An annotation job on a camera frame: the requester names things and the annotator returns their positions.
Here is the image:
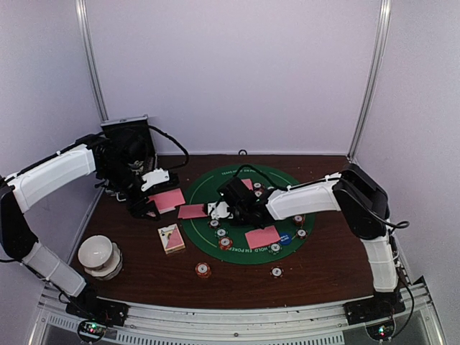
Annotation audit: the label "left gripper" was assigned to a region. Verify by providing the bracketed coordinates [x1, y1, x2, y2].
[100, 160, 161, 221]

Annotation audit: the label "dealt cards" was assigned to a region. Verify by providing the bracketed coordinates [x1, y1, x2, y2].
[241, 179, 253, 190]
[245, 226, 280, 249]

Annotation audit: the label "red-backed playing card deck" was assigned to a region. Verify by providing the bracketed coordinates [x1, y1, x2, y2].
[149, 188, 185, 214]

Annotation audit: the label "100 chips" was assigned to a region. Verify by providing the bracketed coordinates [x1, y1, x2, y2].
[208, 219, 221, 229]

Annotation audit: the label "20 chips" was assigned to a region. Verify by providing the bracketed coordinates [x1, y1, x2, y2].
[215, 228, 228, 239]

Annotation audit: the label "dealt red-backed card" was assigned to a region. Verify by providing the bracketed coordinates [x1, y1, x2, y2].
[178, 204, 208, 219]

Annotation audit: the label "green chips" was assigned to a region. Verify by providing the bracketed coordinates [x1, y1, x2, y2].
[269, 243, 282, 254]

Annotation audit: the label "blue small blind button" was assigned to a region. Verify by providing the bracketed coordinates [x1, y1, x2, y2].
[280, 233, 292, 246]

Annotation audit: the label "red chips mat edge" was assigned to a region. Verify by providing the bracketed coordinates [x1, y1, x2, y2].
[293, 215, 305, 226]

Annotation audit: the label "orange black 100 chip stack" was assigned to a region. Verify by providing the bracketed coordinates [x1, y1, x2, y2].
[295, 229, 308, 239]

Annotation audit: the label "red 5 chip stack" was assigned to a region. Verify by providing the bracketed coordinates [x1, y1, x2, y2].
[195, 262, 211, 278]

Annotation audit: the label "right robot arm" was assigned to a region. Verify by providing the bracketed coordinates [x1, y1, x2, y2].
[203, 163, 409, 318]

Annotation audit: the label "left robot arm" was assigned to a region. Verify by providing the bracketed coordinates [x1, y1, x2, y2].
[1, 133, 179, 319]

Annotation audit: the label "aluminium poker case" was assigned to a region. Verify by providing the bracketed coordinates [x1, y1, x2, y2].
[98, 119, 157, 206]

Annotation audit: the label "round green poker mat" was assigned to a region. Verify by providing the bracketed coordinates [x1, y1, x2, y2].
[181, 165, 316, 265]

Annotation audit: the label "card deck box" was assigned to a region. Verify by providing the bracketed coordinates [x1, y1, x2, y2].
[157, 224, 185, 254]

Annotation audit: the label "white ceramic bowl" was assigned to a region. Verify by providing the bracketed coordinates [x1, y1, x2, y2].
[78, 237, 113, 269]

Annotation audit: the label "stacked white bowls below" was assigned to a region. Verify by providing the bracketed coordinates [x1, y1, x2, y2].
[84, 242, 123, 280]

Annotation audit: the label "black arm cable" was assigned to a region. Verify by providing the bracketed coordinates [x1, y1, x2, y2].
[149, 124, 190, 170]

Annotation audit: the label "left aluminium frame post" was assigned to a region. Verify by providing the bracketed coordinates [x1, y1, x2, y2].
[75, 0, 109, 122]

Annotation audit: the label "aluminium frame post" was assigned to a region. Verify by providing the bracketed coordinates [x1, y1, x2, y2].
[75, 0, 109, 122]
[347, 0, 392, 162]

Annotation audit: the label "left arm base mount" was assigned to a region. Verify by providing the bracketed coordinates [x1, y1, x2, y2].
[65, 299, 129, 326]

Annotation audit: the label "front aluminium rail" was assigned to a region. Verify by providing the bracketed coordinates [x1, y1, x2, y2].
[26, 283, 447, 344]

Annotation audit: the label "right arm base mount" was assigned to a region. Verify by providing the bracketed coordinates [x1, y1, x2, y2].
[344, 297, 406, 326]

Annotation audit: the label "right aluminium frame post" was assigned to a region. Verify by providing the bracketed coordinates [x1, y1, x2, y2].
[347, 0, 392, 162]

